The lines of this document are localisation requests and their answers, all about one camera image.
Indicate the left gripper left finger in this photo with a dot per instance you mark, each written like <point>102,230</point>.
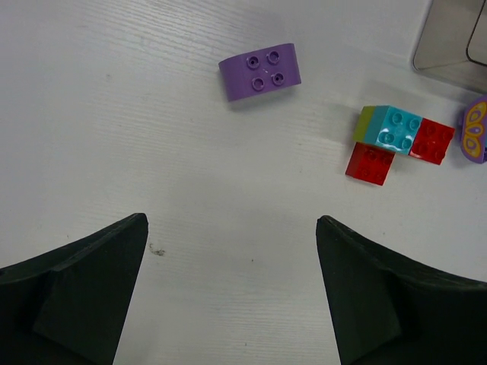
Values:
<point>69,305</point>

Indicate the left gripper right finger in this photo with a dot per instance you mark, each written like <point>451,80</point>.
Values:
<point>389,309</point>

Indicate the purple rounded lego brick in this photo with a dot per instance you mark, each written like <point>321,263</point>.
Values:
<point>260,71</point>

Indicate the red lego brick lower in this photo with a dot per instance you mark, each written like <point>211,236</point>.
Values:
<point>369,164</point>

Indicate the red lego brick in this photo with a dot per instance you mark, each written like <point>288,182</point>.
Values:
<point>432,141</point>
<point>369,164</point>

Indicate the red lego brick upper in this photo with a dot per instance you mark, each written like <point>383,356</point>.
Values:
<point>432,141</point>

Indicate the blue green lego brick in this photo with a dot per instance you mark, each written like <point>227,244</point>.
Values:
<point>387,127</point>

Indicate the purple butterfly lego piece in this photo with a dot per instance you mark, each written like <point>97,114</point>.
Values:
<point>473,131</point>

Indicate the clear bin nearest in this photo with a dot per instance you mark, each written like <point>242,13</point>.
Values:
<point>452,44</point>

